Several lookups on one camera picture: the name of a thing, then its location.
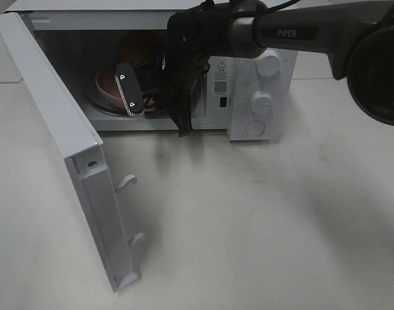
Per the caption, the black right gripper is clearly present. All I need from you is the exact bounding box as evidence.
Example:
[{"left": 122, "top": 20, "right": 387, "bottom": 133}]
[{"left": 134, "top": 51, "right": 210, "bottom": 137}]

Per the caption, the round white door button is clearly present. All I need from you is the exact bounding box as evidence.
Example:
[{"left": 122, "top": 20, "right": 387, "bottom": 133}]
[{"left": 245, "top": 120, "right": 265, "bottom": 137}]

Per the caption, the toy burger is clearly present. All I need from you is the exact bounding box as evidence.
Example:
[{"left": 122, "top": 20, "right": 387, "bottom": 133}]
[{"left": 118, "top": 30, "right": 165, "bottom": 65}]

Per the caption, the pink round plate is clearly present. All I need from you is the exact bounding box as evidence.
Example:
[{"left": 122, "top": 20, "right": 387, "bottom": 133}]
[{"left": 95, "top": 64, "right": 156, "bottom": 111}]

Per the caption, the white microwave knob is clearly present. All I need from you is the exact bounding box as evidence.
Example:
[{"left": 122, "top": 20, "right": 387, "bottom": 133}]
[
  {"left": 249, "top": 91, "right": 273, "bottom": 114},
  {"left": 254, "top": 50, "right": 281, "bottom": 77}
]

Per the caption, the white microwave door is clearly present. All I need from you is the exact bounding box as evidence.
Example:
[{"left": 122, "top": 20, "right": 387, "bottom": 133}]
[{"left": 0, "top": 12, "right": 144, "bottom": 292}]

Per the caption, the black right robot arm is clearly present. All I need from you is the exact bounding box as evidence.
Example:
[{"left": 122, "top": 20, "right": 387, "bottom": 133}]
[{"left": 154, "top": 1, "right": 394, "bottom": 135}]

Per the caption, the glass microwave turntable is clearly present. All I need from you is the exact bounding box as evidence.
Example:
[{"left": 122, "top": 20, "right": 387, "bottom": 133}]
[{"left": 85, "top": 94, "right": 129, "bottom": 117}]

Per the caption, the white microwave oven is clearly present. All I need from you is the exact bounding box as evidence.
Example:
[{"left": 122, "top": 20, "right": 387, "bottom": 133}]
[{"left": 3, "top": 1, "right": 296, "bottom": 141}]

